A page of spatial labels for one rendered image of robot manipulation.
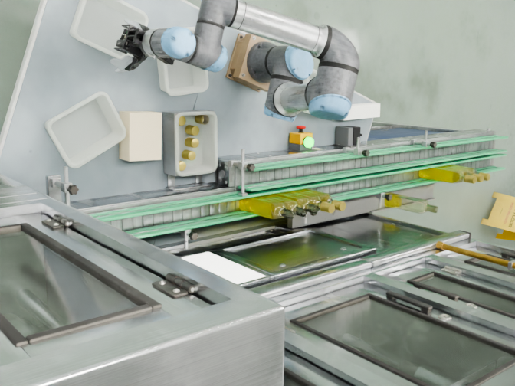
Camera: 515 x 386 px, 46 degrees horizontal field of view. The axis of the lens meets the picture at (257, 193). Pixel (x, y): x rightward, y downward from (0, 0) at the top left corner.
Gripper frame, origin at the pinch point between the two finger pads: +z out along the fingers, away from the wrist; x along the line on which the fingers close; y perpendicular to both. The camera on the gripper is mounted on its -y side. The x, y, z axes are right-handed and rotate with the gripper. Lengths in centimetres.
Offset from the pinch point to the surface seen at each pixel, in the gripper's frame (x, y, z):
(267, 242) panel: 43, -72, -6
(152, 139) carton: 21.5, -25.5, 13.7
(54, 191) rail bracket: 46.9, 2.7, 10.2
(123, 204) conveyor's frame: 45.0, -19.7, 8.3
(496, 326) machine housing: 44, -78, -92
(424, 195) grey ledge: 1, -176, 8
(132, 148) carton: 26.3, -19.7, 13.7
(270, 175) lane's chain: 19, -76, 8
